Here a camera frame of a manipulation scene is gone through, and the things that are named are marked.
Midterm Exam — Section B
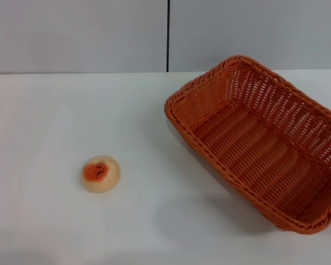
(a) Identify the orange woven rectangular basket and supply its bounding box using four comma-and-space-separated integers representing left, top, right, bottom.
163, 54, 331, 235

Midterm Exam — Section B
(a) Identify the round bun with orange centre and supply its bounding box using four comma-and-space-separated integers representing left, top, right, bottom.
81, 155, 121, 194

